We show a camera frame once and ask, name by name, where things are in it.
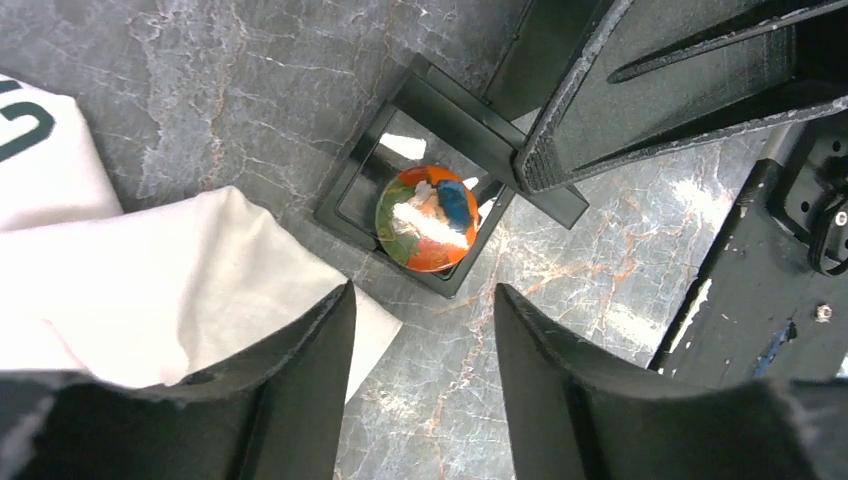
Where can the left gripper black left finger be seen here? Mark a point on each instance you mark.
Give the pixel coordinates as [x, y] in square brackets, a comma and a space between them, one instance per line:
[271, 411]

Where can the orange multicolour round brooch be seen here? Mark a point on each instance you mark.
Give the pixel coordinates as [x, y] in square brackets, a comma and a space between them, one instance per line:
[427, 219]

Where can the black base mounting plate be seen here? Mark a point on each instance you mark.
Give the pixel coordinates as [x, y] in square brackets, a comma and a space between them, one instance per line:
[770, 298]

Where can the white and green t-shirt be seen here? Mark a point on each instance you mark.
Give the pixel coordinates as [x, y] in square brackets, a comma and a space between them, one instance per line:
[183, 297]

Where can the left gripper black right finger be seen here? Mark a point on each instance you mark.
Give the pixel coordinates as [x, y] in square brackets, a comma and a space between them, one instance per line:
[576, 411]

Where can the black square frame tray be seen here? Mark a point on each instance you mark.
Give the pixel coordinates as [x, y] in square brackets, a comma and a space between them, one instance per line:
[427, 119]

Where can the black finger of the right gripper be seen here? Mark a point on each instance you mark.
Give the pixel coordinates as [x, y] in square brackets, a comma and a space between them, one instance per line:
[624, 81]

